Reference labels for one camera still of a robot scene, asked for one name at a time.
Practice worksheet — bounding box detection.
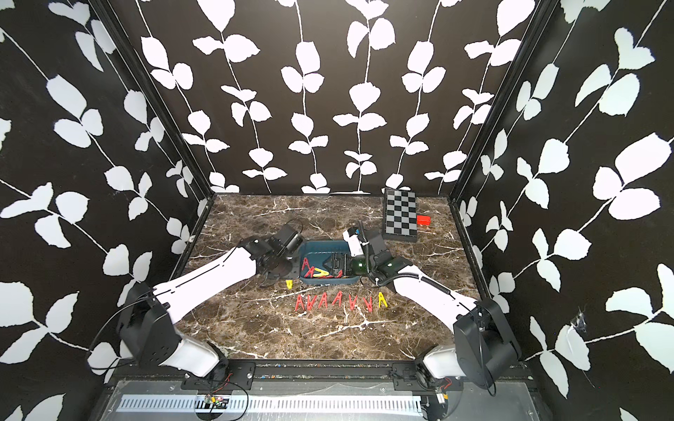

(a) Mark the teal plastic storage box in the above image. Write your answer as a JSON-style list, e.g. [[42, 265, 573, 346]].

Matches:
[[299, 240, 366, 286]]

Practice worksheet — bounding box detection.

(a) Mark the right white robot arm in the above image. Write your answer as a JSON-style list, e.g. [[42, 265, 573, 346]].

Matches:
[[321, 228, 521, 395]]

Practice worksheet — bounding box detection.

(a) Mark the white perforated rail strip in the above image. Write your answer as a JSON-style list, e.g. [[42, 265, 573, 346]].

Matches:
[[114, 395, 423, 417]]

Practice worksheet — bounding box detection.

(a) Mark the yellow clothespin in box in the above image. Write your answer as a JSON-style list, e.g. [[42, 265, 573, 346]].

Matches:
[[306, 267, 332, 278]]

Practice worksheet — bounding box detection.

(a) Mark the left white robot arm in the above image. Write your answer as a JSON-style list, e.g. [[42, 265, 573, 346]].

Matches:
[[117, 224, 304, 378]]

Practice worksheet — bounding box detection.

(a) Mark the black white checkerboard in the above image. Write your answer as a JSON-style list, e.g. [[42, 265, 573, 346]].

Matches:
[[382, 188, 418, 242]]

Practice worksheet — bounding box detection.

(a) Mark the small red block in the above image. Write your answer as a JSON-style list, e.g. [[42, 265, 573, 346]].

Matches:
[[416, 215, 432, 226]]

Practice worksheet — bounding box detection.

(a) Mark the small circuit board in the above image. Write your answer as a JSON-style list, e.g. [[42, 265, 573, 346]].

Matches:
[[195, 395, 229, 412]]

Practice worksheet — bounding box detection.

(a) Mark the black front mounting rail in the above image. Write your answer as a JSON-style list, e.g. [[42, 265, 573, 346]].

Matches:
[[112, 359, 528, 393]]

